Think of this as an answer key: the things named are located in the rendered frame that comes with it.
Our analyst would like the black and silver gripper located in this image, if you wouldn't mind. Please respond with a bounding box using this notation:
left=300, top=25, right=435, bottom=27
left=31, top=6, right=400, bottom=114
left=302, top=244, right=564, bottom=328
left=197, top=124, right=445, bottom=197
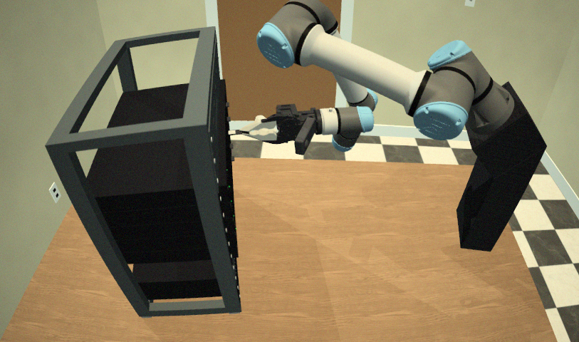
left=240, top=104, right=323, bottom=145

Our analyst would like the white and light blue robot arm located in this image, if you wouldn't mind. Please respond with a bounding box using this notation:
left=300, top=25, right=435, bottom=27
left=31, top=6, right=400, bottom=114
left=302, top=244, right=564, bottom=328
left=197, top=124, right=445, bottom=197
left=256, top=0, right=514, bottom=152

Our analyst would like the dark grey server rack frame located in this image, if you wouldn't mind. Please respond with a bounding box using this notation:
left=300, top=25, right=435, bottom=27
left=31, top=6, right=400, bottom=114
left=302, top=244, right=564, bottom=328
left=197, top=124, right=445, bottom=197
left=45, top=26, right=241, bottom=318

